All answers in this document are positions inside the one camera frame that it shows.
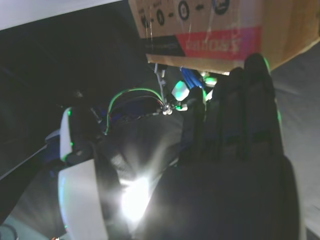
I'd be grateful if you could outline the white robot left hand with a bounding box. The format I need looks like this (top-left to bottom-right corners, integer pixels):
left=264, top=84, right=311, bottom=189
left=43, top=52, right=307, bottom=240

